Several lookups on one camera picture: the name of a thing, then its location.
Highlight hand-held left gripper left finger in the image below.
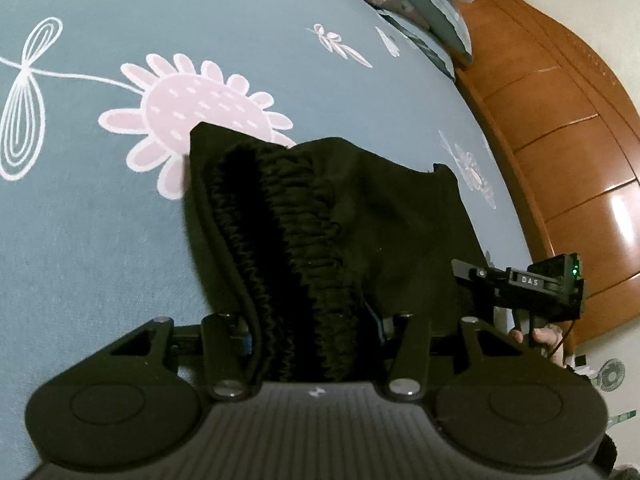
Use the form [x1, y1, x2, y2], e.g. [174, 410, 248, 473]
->
[107, 312, 251, 402]

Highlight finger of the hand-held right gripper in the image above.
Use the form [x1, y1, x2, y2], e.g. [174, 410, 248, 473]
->
[451, 259, 509, 294]

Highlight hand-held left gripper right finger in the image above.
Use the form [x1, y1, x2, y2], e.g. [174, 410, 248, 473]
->
[377, 312, 526, 404]

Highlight black drawstring pants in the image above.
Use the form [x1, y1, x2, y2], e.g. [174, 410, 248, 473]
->
[182, 121, 490, 387]

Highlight person's right hand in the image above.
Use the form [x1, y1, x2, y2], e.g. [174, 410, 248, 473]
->
[509, 324, 568, 368]

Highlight small green desk fan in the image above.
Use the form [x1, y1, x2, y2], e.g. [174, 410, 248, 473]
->
[596, 357, 627, 394]

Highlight wooden headboard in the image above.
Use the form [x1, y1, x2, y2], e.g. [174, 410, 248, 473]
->
[452, 0, 640, 347]

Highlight blue pillow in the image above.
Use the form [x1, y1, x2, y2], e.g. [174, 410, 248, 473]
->
[377, 10, 457, 82]
[400, 0, 474, 64]

